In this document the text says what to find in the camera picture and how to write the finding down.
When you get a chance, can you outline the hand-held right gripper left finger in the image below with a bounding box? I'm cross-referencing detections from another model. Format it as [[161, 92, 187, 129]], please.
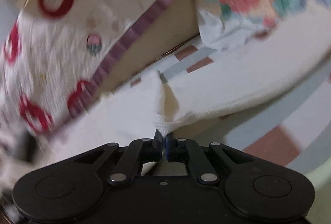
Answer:
[[74, 129, 164, 185]]

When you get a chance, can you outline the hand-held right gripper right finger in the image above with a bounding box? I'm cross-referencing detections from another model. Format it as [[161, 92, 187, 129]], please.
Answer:
[[165, 133, 255, 185]]

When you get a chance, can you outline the cream white knit garment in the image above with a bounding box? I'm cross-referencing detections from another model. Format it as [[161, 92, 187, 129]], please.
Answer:
[[49, 40, 331, 176]]

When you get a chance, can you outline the checked dog-print mat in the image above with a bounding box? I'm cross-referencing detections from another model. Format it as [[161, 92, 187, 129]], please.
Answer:
[[127, 45, 331, 176]]

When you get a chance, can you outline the tan mattress side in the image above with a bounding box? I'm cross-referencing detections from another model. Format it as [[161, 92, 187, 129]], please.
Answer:
[[103, 0, 205, 93]]

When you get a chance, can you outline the white quilt with red bears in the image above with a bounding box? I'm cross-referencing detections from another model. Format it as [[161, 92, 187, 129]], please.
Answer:
[[0, 0, 202, 142]]

